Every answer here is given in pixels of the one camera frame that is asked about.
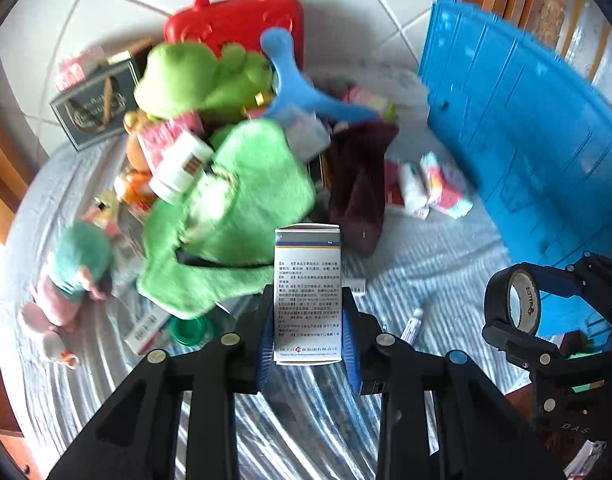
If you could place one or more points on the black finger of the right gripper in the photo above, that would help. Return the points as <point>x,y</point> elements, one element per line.
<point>569,394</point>

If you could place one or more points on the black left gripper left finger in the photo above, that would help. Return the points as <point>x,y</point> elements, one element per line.
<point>169,399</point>

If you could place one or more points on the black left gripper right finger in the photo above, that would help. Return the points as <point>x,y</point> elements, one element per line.
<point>441,416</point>

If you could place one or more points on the black tape roll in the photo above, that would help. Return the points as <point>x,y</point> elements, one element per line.
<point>512,298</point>

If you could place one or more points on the white medicine box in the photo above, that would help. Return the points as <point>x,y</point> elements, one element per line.
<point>307,295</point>

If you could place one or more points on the green round lid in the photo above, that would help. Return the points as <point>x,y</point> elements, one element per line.
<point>189,332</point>

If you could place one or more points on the small white ointment tube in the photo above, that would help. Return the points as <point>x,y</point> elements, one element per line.
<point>413,327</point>

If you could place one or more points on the striped grey bed sheet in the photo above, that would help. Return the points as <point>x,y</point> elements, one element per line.
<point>306,423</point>

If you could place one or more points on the pink pig plush teal shirt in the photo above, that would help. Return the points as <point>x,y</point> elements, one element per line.
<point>72,273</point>

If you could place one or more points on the green plush cloth toy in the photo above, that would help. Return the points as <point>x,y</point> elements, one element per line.
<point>217,242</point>

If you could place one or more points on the blue plastic storage crate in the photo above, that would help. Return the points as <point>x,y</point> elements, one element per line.
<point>532,137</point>

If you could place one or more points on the small floral tissue packet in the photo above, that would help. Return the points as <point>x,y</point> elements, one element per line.
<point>433,184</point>

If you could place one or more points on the white cream tube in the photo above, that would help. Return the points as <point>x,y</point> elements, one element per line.
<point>182,162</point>

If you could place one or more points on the dark maroon cloth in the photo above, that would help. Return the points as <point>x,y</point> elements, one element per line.
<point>356,161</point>

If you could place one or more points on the dark framed box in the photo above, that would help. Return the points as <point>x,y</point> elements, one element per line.
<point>93,110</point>

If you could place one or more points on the green frog plush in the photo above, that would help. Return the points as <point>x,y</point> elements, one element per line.
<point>189,76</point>

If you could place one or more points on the blue plastic hanger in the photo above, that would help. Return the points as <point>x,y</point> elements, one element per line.
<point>295,91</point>

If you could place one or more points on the red plastic toy case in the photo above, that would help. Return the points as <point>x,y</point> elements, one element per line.
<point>217,23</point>

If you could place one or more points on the small pink packet by wall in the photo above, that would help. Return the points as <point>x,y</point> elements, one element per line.
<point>76,69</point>

